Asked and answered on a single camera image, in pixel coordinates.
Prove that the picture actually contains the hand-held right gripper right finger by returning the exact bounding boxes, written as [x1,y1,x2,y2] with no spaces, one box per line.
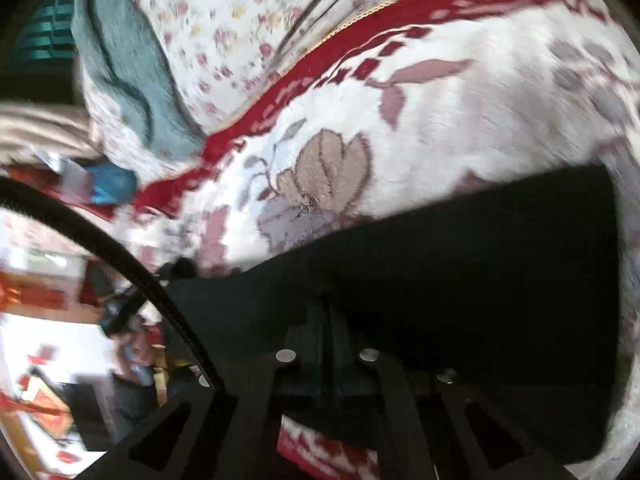
[330,297,576,480]

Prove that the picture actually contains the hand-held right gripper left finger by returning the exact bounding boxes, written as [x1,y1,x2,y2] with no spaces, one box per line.
[102,295,333,480]

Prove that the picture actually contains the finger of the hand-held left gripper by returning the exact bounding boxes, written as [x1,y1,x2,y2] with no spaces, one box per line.
[159,257,198,283]

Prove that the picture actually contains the black pants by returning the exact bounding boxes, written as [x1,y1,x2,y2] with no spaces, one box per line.
[165,162,626,466]

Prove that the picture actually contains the red and gold decoration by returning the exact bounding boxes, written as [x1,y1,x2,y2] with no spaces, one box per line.
[0,355,81,441]

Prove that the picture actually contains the beige curtain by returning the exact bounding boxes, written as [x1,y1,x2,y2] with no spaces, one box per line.
[0,100,103,166]

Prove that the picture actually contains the teal fluffy towel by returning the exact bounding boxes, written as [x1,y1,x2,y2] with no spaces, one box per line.
[70,0,208,161]

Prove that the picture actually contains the small-flower print bedsheet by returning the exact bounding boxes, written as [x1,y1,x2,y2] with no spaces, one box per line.
[82,0,481,186]

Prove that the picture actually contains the red white floral plush blanket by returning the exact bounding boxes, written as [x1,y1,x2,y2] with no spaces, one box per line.
[115,0,640,480]

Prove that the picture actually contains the dark window with green grille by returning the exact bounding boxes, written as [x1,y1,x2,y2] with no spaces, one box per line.
[15,0,83,63]

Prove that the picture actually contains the black cable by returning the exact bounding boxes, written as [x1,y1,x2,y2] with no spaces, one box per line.
[0,176,226,391]

